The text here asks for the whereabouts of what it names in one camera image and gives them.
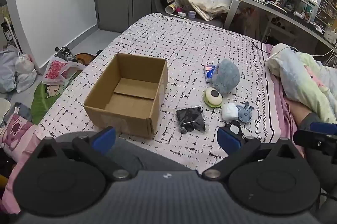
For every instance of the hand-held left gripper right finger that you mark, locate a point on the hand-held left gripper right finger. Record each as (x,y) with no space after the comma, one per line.
(229,141)

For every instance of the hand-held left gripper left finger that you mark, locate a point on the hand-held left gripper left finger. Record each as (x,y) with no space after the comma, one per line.
(104,138)

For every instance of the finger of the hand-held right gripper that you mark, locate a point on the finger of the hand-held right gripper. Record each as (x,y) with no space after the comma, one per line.
(316,138)

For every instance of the black pouch with white label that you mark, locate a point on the black pouch with white label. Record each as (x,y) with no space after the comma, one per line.
(240,131)

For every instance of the brown cardboard box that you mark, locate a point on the brown cardboard box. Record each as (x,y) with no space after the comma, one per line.
(126,121)

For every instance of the small blue plush toy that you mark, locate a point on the small blue plush toy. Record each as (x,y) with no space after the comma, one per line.
(243,114)

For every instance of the black packet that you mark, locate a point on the black packet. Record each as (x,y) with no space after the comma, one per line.
(191,119)

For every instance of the blue fluffy plush toy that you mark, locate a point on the blue fluffy plush toy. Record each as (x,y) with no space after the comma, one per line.
(226,76)

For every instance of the white soft ball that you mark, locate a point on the white soft ball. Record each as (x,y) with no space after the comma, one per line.
(229,112)

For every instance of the person's leg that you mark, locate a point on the person's leg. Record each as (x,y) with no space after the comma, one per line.
(295,110)

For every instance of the green eyeball plush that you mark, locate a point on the green eyeball plush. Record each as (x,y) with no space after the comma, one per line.
(213,97)

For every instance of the person's grey pants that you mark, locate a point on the person's grey pants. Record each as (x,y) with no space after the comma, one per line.
(158,155)

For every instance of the pastel quilt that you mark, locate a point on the pastel quilt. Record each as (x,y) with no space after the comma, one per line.
(302,76)

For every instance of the green cartoon mat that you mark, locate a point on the green cartoon mat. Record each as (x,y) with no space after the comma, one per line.
(44,102)

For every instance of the blue and red packet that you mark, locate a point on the blue and red packet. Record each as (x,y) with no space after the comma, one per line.
(209,72)

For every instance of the pink and white plastic bag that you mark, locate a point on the pink and white plastic bag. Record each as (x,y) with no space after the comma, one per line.
(56,71)

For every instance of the brown rounded object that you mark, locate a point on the brown rounded object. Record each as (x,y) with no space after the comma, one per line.
(84,58)

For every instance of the cream pillow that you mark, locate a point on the cream pillow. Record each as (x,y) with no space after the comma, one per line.
(276,60)

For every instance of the pink cartoon cushion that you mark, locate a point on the pink cartoon cushion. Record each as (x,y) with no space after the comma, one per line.
(15,134)

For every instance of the black and white sneaker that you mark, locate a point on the black and white sneaker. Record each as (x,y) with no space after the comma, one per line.
(65,53)

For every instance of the white plastic bags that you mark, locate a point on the white plastic bags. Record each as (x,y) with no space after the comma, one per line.
(13,71)

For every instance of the small lavender box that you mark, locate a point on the small lavender box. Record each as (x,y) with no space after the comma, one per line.
(192,14)

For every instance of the white desk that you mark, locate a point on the white desk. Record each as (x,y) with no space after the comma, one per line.
(234,6)

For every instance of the beige tote bag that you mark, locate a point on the beige tote bag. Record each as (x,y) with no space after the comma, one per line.
(205,2)

